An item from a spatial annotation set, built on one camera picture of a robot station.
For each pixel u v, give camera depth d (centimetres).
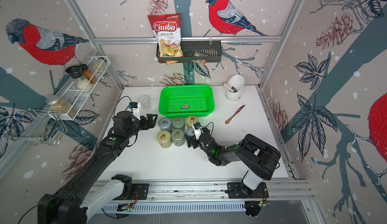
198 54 92
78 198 41
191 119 91
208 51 95
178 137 83
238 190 73
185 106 108
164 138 83
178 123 90
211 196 73
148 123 72
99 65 84
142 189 74
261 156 47
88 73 76
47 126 66
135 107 70
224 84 103
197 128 76
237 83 108
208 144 66
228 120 101
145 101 109
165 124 90
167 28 81
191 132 85
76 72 68
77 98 68
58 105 60
